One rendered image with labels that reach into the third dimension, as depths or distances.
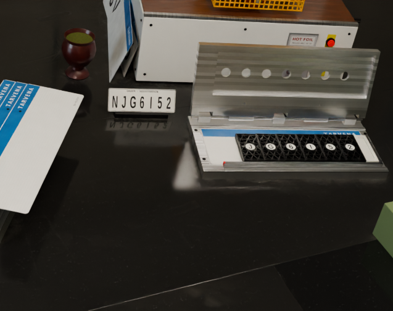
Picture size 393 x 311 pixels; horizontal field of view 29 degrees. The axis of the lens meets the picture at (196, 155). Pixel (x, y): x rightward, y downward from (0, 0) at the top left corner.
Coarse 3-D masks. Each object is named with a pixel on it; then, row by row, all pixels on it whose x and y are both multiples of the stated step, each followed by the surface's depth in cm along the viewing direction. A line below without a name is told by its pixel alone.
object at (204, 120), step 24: (192, 120) 183; (216, 120) 184; (264, 120) 187; (288, 120) 189; (336, 120) 190; (360, 120) 191; (192, 144) 179; (216, 168) 169; (240, 168) 171; (264, 168) 172; (288, 168) 173; (312, 168) 175; (336, 168) 176; (360, 168) 177; (384, 168) 179
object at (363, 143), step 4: (356, 136) 185; (360, 136) 186; (364, 136) 186; (356, 140) 184; (360, 140) 185; (364, 140) 185; (360, 144) 183; (364, 144) 184; (368, 144) 184; (360, 148) 182; (364, 148) 182; (368, 148) 183; (364, 152) 181; (368, 152) 181; (372, 152) 181; (368, 156) 180; (372, 156) 180; (368, 160) 178; (372, 160) 179; (376, 160) 179
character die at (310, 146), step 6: (300, 138) 183; (306, 138) 182; (312, 138) 182; (300, 144) 179; (306, 144) 180; (312, 144) 180; (318, 144) 181; (306, 150) 179; (312, 150) 178; (318, 150) 180; (306, 156) 176; (312, 156) 177; (318, 156) 178; (324, 156) 177
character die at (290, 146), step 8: (280, 136) 181; (288, 136) 182; (296, 136) 182; (280, 144) 178; (288, 144) 179; (296, 144) 180; (288, 152) 176; (296, 152) 177; (288, 160) 174; (296, 160) 175; (304, 160) 175
